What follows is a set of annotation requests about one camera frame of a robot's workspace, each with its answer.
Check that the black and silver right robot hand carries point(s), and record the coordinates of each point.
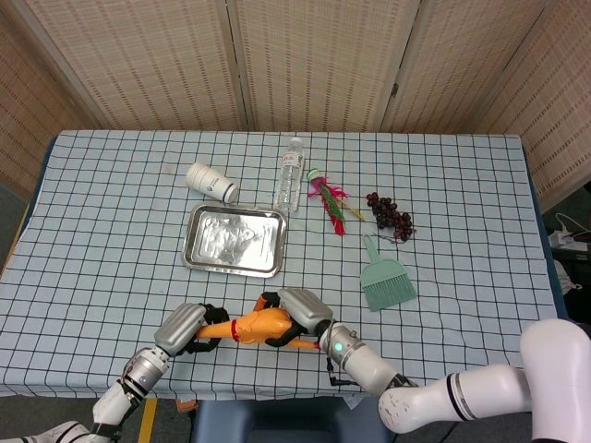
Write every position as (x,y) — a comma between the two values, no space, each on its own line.
(305,309)

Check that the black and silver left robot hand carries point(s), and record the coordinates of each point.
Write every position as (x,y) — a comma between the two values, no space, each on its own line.
(180,325)

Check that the yellow rubber chicken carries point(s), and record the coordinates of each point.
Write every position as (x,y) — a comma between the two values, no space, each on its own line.
(263,325)

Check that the white and silver left robot arm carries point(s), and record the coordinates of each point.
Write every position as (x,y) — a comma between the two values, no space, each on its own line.
(138,374)

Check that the white and silver right robot arm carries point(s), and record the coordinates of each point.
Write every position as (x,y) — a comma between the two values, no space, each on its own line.
(461,397)

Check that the mint green hand brush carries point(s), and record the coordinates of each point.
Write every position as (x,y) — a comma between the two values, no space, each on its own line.
(385,283)

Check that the silver metal tray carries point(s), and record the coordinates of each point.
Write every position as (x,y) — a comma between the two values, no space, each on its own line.
(233,240)

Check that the red green feather shuttlecock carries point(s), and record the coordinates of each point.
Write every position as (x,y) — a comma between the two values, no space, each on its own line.
(331,200)

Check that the dark blue chair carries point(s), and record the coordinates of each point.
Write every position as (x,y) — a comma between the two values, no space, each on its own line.
(286,422)

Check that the clear plastic water bottle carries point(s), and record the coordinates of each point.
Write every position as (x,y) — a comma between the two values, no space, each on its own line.
(289,184)

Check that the dark red grape bunch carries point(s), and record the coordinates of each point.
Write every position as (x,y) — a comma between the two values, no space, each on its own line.
(390,217)

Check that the white pill bottle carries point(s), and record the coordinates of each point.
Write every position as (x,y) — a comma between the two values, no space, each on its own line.
(210,182)

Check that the light blue checkered tablecloth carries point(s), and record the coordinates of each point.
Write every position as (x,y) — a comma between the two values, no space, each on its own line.
(92,207)

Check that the beige woven folding screen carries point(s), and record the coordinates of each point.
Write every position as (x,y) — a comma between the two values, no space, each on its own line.
(323,64)

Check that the white cloth bag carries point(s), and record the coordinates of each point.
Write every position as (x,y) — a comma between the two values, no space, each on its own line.
(564,277)

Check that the white power strip with plugs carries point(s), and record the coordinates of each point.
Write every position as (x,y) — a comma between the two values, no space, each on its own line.
(565,240)

